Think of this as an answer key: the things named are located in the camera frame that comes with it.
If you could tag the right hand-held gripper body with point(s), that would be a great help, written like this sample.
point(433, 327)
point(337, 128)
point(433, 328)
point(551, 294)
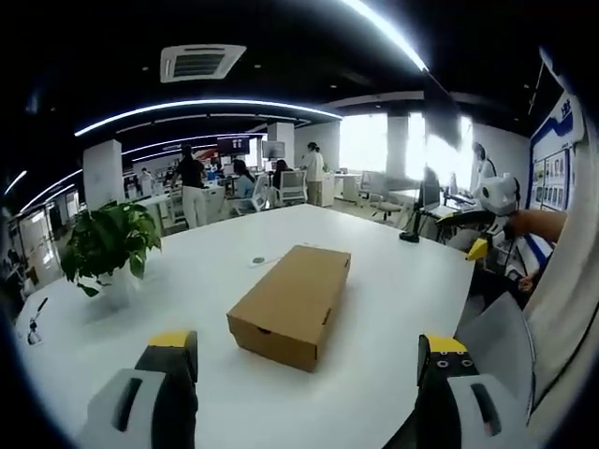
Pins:
point(498, 196)

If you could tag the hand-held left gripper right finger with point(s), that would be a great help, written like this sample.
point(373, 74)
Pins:
point(451, 397)

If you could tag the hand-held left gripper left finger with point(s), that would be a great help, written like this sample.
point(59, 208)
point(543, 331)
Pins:
point(150, 397)

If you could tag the brown cardboard shoe box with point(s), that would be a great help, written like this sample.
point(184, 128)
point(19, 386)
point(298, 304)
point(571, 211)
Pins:
point(292, 304)

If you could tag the black desk clamp stand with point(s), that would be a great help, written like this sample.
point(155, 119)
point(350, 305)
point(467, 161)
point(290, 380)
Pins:
point(412, 224)

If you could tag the person's beige clothing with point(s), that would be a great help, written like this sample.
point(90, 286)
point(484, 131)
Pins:
point(568, 290)

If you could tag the grey swivel office chair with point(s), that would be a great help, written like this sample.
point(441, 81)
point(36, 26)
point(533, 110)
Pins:
point(381, 196)

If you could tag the white plant pot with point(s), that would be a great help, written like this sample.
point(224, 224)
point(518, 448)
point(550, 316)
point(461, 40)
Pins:
point(119, 287)

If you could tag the white table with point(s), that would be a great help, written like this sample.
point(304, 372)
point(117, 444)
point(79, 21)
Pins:
point(262, 327)

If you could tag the green potted plant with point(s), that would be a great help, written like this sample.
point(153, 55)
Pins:
point(110, 243)

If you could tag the round white table socket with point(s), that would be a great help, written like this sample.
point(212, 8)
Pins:
point(257, 260)

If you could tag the white mesh office chair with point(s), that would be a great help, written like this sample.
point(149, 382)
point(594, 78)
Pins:
point(292, 186)

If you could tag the computer monitor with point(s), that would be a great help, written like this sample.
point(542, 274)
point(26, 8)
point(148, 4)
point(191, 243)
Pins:
point(273, 149)

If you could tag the ceiling air conditioner vent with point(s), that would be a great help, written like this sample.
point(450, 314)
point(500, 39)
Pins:
point(200, 62)

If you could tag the blue white wall board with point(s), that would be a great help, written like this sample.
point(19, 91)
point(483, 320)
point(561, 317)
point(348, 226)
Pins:
point(554, 154)

